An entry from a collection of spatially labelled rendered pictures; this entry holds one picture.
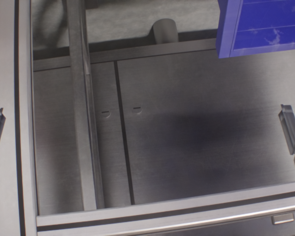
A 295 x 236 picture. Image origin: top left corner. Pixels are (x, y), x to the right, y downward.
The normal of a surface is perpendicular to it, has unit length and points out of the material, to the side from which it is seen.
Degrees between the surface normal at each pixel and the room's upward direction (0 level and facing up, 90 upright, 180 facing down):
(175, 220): 90
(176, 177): 90
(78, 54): 90
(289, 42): 90
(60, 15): 0
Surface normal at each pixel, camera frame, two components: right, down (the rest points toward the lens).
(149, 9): 0.13, 0.91
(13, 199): -0.01, -0.40
